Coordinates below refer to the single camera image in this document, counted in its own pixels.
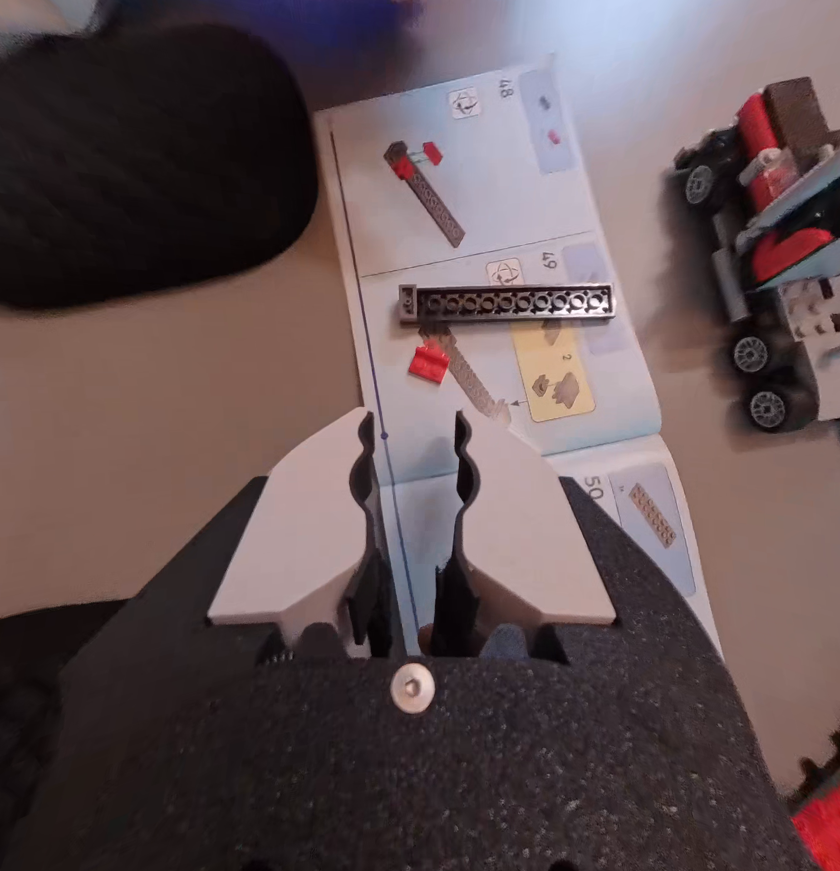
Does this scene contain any long black lego plate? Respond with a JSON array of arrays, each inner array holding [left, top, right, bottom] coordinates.
[[398, 281, 618, 322]]

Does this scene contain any grey red lego assembly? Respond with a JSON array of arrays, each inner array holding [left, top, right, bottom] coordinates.
[[789, 776, 840, 871]]

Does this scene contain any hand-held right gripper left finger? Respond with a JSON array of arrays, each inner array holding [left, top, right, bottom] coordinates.
[[206, 407, 395, 657]]

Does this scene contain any black quilted wrist pad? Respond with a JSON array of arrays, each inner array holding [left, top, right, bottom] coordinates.
[[0, 24, 319, 310], [0, 599, 129, 871]]

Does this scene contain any open lego instruction booklet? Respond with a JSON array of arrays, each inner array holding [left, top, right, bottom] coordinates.
[[314, 54, 726, 662]]

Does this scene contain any black red lego truck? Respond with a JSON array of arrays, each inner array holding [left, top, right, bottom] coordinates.
[[667, 76, 840, 434]]

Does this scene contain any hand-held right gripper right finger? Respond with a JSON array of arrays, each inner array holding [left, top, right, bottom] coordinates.
[[434, 409, 618, 657]]

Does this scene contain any small red lego brick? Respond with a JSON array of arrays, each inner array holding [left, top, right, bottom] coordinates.
[[408, 342, 449, 386]]

